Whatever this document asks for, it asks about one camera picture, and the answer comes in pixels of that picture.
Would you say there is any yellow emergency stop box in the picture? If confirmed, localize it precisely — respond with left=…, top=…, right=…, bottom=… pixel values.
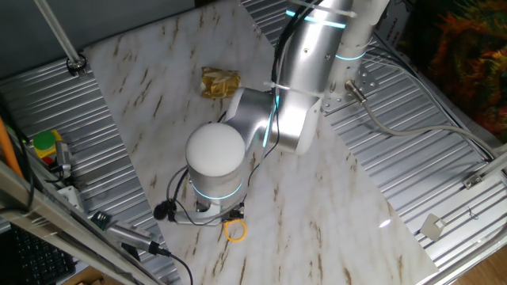
left=32, top=129, right=64, bottom=159

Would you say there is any black round cable knob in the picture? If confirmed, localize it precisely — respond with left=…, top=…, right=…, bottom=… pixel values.
left=153, top=199, right=177, bottom=221

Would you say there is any silver tripod pole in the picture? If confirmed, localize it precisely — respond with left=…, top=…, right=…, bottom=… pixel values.
left=33, top=0, right=87, bottom=77

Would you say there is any short aluminium profile bar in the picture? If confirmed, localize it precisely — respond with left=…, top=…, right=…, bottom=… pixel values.
left=475, top=152, right=507, bottom=179

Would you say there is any marble pattern table sheet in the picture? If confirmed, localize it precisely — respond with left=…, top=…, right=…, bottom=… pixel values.
left=82, top=0, right=440, bottom=285

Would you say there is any silver ribbed camera device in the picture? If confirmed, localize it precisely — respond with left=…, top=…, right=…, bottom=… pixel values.
left=105, top=220, right=159, bottom=255

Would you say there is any metal corner bracket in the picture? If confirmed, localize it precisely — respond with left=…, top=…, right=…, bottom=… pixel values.
left=462, top=173, right=483, bottom=190

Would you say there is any small silver metal device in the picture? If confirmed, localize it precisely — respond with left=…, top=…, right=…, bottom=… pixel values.
left=54, top=140, right=73, bottom=179

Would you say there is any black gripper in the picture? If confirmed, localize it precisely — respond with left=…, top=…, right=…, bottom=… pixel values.
left=220, top=202, right=246, bottom=223

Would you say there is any yellow bubble ring wand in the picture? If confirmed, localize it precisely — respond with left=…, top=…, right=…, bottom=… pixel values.
left=223, top=219, right=248, bottom=243

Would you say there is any gold foil snack packet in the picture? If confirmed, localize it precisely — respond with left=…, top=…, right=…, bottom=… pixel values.
left=200, top=66, right=242, bottom=99

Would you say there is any colourful patterned cloth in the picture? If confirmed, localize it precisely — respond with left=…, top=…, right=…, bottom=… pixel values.
left=399, top=0, right=507, bottom=131

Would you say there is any brown cardboard box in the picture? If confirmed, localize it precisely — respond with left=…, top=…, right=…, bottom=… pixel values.
left=73, top=275, right=106, bottom=285

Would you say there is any aluminium frame bar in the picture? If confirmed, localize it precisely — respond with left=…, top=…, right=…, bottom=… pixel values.
left=0, top=160, right=159, bottom=285

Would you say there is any thick grey robot cable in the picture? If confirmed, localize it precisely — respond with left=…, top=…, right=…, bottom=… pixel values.
left=344, top=80, right=498, bottom=159

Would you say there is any orange pole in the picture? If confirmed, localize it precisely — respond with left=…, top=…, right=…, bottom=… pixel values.
left=0, top=116, right=23, bottom=177

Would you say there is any black camera cable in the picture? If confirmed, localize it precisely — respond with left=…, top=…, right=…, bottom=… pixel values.
left=156, top=247, right=195, bottom=285

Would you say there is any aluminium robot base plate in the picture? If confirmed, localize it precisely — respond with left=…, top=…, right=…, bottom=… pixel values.
left=320, top=63, right=379, bottom=114

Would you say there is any black keyboard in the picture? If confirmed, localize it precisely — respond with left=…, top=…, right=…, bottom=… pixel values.
left=10, top=223, right=77, bottom=285

